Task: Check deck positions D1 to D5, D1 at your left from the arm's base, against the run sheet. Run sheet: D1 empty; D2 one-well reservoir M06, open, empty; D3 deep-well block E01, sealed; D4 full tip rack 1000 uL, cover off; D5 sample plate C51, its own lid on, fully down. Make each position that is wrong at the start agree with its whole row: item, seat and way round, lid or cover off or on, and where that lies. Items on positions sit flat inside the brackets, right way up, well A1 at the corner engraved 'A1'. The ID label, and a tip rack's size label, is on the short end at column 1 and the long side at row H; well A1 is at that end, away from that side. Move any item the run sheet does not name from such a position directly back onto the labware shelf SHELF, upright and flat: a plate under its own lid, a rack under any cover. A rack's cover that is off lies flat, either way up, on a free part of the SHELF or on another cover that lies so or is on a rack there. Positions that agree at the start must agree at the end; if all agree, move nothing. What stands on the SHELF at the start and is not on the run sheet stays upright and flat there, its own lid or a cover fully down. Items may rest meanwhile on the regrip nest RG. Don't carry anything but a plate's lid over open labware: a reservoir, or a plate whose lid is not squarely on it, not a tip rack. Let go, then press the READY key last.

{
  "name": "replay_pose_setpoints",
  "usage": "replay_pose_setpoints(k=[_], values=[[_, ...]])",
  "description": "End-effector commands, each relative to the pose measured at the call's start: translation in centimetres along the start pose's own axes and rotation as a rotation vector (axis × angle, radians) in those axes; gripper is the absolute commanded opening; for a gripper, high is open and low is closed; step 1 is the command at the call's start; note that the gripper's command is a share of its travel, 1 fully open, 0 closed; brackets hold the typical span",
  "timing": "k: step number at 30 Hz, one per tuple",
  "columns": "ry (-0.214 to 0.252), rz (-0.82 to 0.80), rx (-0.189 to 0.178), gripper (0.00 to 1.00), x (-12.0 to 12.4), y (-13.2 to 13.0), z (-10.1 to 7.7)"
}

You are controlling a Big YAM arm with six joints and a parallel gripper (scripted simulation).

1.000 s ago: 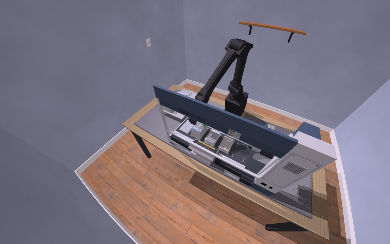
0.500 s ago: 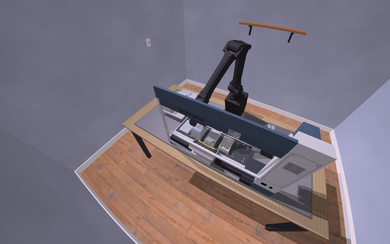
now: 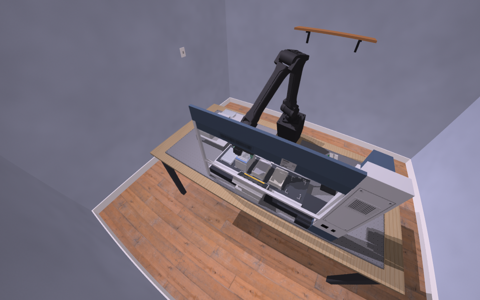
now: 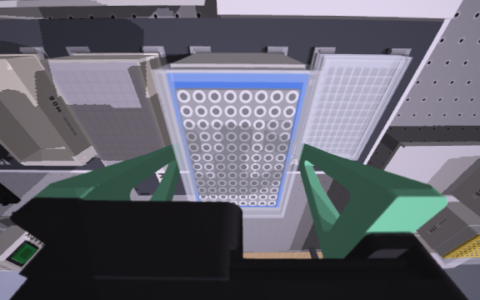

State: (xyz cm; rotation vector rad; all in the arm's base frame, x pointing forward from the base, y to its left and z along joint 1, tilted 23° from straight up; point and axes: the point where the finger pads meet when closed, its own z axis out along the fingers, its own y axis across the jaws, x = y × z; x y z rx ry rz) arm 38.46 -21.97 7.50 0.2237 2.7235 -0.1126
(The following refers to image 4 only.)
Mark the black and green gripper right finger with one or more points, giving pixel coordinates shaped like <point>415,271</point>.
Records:
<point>380,201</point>

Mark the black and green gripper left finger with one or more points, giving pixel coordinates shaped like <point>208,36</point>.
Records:
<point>115,182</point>

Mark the translucent plastic plate lid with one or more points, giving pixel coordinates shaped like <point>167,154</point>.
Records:
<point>355,92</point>

